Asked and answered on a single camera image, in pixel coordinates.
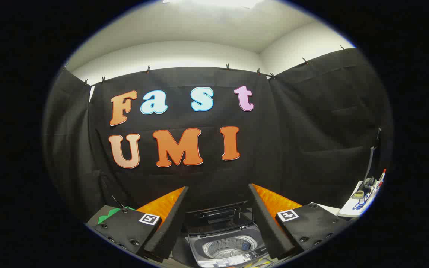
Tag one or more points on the row of black cloth clips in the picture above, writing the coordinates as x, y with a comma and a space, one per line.
227, 67

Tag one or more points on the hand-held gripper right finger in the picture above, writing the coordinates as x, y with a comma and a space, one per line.
264, 219

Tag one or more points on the grey top-load washing machine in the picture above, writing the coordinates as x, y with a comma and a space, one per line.
223, 247

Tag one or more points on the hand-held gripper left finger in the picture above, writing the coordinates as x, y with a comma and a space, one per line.
173, 219

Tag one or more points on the green polo shirt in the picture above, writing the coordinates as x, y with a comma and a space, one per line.
110, 214

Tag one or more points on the red-tipped pen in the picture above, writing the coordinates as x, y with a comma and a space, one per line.
383, 175

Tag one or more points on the black backdrop cloth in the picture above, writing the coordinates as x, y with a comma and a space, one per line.
292, 130

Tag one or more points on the white side table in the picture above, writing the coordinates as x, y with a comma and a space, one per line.
352, 208

